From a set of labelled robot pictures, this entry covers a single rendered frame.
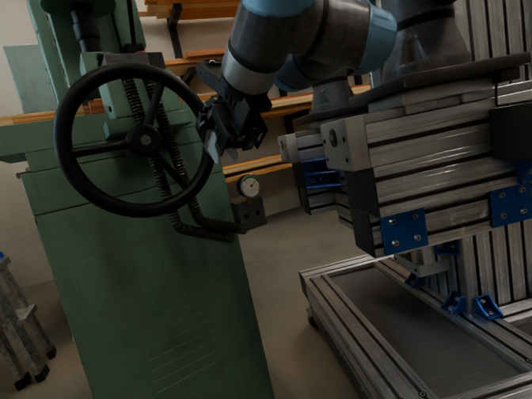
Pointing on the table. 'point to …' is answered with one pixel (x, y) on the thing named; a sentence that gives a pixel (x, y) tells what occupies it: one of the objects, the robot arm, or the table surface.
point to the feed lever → (132, 32)
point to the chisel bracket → (87, 59)
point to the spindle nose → (85, 27)
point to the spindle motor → (56, 8)
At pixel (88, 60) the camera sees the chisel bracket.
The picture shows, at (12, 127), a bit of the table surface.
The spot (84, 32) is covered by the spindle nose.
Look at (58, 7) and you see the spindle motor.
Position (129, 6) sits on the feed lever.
